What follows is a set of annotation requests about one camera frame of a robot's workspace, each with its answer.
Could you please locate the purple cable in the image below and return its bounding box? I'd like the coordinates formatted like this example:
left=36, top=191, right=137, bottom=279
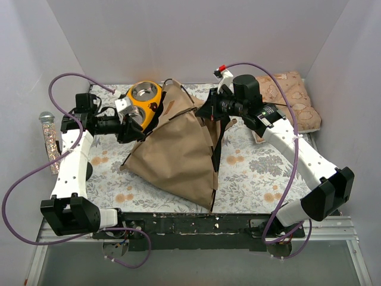
left=226, top=62, right=313, bottom=260
left=2, top=73, right=152, bottom=269

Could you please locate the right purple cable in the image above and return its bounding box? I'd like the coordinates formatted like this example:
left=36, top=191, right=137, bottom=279
left=226, top=62, right=313, bottom=260

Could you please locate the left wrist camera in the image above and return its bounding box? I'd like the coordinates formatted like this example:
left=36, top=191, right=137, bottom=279
left=114, top=97, right=134, bottom=123

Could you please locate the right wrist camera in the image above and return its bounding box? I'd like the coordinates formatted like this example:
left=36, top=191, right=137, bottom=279
left=214, top=65, right=233, bottom=94

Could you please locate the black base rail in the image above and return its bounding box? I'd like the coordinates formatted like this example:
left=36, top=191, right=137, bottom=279
left=92, top=212, right=307, bottom=253

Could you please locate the black microphone stand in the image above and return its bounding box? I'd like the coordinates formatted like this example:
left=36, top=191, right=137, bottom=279
left=57, top=138, right=93, bottom=182

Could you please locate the glitter toy microphone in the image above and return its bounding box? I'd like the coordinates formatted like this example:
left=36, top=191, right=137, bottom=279
left=39, top=111, right=61, bottom=162

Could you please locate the yellow double pet bowl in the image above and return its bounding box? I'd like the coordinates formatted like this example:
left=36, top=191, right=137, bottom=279
left=126, top=80, right=162, bottom=130

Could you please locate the aluminium frame rail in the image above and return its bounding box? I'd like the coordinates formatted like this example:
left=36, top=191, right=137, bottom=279
left=25, top=216, right=372, bottom=285

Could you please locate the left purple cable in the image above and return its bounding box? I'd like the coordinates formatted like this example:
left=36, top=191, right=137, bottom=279
left=2, top=73, right=152, bottom=269

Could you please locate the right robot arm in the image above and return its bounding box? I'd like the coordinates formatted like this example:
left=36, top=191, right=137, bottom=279
left=196, top=74, right=355, bottom=237

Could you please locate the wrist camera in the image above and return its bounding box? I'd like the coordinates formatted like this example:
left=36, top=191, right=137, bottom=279
left=114, top=97, right=134, bottom=123
left=214, top=65, right=233, bottom=94

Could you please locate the floral table mat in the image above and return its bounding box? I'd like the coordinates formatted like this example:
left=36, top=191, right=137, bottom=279
left=86, top=84, right=292, bottom=213

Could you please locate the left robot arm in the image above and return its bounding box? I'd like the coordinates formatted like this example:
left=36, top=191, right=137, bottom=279
left=40, top=93, right=145, bottom=238

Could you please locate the beige patterned pillow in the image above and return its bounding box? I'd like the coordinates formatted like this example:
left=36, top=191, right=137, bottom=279
left=257, top=71, right=321, bottom=133

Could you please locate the beige fabric pet tent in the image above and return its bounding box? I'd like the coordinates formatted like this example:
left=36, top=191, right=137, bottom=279
left=119, top=79, right=238, bottom=212

